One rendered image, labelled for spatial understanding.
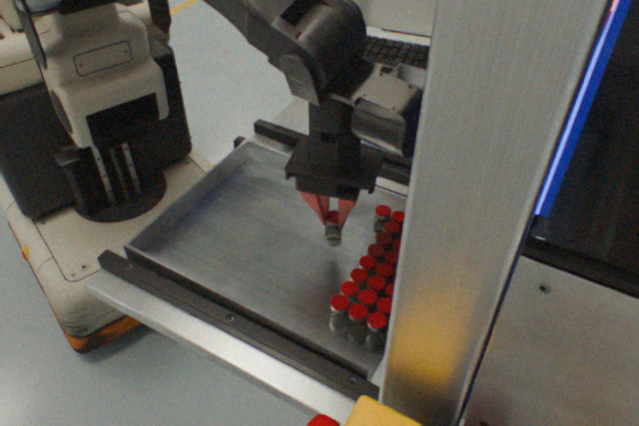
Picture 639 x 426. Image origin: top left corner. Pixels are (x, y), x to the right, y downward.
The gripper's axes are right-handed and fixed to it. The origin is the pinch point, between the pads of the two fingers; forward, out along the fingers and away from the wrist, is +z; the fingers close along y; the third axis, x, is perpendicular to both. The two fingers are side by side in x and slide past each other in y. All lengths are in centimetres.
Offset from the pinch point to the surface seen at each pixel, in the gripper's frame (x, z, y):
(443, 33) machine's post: -25.0, -36.7, 11.1
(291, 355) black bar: -17.2, 4.4, -0.2
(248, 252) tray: -3.3, 5.9, -10.7
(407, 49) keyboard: 69, 10, -1
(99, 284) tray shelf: -13.0, 6.0, -26.6
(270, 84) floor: 179, 91, -79
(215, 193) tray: 6.5, 5.6, -19.7
